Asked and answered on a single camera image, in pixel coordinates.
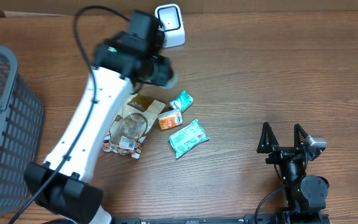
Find green wet wipes pack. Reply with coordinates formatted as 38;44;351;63
168;119;210;159

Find grey plastic mesh basket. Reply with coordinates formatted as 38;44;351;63
0;45;45;213

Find brown snack packet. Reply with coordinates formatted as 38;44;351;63
101;94;165;159

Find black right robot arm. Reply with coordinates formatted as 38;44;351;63
253;122;329;224

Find orange Kleenex tissue pack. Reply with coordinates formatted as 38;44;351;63
158;110;183;131

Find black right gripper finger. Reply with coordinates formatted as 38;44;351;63
257;122;279;153
294;123;309;149

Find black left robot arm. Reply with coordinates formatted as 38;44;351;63
24;11;176;223

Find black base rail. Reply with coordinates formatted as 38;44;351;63
110;213;332;224

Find small teal tissue pack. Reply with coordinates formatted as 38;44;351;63
169;90;194;113

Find white barcode scanner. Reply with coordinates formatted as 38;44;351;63
155;3;186;48

